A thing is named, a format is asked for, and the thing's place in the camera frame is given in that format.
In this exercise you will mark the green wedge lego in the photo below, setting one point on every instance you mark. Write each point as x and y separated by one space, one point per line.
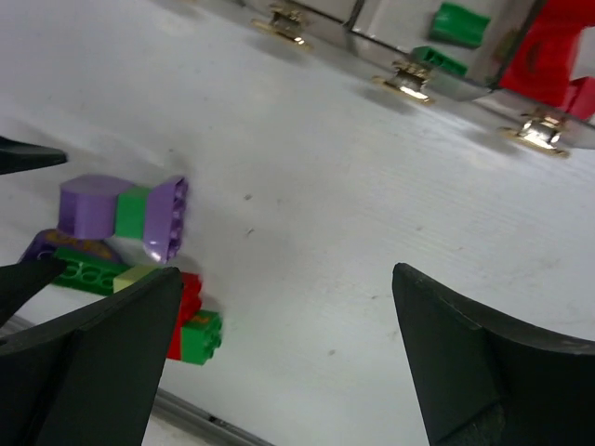
434 57

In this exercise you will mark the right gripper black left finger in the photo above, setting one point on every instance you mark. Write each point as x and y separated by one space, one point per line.
89 377

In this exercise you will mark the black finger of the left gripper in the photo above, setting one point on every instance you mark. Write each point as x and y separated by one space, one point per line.
16 156

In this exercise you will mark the purple lime lego cluster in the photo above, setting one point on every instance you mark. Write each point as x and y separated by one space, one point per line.
97 207

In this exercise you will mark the red round lego stack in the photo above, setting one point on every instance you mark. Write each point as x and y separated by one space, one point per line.
542 66

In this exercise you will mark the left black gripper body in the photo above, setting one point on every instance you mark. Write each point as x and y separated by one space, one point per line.
22 281

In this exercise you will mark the red green lego stack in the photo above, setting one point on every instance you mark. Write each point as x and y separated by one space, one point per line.
195 325

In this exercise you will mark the green purple lego plate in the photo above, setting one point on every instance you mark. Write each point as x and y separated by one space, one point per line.
91 265

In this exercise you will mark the green square lego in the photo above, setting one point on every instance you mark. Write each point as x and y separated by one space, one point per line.
456 25

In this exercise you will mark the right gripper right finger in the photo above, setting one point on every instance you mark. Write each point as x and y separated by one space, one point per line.
483 377

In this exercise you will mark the aluminium rail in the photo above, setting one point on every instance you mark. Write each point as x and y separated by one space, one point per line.
176 422

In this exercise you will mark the small red lego piece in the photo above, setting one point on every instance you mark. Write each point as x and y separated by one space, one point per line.
579 99

